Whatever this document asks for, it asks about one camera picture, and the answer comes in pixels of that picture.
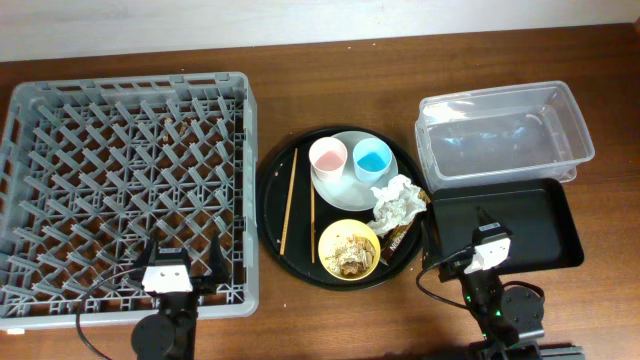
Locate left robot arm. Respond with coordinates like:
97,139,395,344
131,236,230,360

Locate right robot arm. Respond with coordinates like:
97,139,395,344
439,207,545,359

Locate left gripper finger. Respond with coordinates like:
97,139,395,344
133,238,157,273
208,234,230,284

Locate wooden chopstick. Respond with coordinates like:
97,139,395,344
310,179,316,264
279,148,299,256

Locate white paper napkin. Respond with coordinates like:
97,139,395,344
368,174,431,237

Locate clear plastic bin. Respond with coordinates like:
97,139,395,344
415,81,595,192

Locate brown Nescafe sachet wrapper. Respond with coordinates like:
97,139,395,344
380,189,431,266

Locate black rectangular tray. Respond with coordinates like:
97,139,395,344
423,178,584,275

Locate grey plastic dishwasher rack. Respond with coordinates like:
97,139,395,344
1,72,259,330

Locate pink plastic cup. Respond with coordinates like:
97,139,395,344
309,137,348,182

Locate blue plastic cup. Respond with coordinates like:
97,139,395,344
353,138,392,183

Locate food scraps rice and shells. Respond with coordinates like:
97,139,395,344
325,235,375,278

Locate yellow bowl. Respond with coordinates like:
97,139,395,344
317,219,381,281

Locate grey round plate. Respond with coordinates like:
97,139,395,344
310,131,399,212

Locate round black serving tray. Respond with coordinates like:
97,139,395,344
257,126,426,291

